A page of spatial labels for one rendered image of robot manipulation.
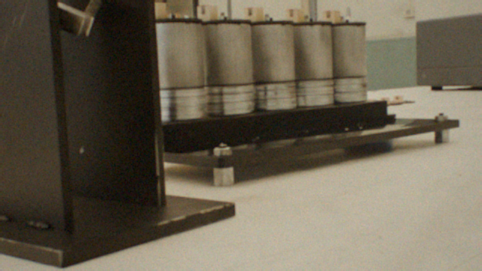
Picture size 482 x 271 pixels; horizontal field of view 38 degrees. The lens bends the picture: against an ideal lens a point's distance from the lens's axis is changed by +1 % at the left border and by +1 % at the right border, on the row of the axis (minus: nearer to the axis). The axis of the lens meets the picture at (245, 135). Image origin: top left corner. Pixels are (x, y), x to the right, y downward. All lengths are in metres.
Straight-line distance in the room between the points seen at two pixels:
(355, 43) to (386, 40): 5.75
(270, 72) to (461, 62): 0.62
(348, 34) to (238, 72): 0.08
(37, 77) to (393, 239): 0.09
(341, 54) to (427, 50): 0.61
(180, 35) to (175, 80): 0.02
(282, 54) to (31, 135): 0.16
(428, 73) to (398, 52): 5.08
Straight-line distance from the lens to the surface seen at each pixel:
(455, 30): 0.93
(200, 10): 0.30
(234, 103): 0.30
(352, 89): 0.36
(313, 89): 0.34
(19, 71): 0.18
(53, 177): 0.17
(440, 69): 0.95
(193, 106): 0.28
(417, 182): 0.24
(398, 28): 6.05
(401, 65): 6.02
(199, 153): 0.25
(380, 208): 0.20
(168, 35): 0.28
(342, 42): 0.36
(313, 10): 3.69
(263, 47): 0.31
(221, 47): 0.30
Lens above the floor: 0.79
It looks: 6 degrees down
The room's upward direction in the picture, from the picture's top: 3 degrees counter-clockwise
